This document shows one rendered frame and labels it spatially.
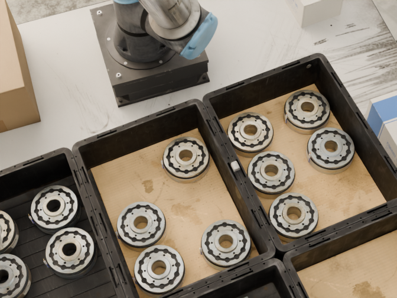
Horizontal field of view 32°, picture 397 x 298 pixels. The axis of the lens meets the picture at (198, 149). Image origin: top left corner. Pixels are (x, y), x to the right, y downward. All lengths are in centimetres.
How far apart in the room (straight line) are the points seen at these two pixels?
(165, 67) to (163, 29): 24
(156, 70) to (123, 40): 11
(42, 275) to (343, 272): 62
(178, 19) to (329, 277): 61
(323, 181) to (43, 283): 63
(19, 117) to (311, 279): 83
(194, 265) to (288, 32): 76
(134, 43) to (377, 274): 78
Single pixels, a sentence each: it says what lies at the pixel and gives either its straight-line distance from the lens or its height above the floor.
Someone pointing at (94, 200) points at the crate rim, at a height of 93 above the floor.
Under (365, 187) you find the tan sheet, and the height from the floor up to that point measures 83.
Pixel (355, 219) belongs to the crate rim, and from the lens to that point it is 139.
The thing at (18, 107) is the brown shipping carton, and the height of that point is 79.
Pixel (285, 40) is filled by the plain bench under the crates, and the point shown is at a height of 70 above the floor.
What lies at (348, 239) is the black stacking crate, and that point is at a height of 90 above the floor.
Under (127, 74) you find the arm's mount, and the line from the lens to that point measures 172.
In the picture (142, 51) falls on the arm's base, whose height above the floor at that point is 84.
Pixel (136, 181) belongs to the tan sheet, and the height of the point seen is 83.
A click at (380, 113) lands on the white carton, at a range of 169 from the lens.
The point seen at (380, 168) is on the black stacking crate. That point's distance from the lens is 149.
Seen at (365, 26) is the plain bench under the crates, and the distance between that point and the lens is 195.
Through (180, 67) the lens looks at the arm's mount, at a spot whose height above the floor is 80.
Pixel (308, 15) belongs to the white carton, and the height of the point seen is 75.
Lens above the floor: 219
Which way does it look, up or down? 61 degrees down
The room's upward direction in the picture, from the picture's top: 5 degrees counter-clockwise
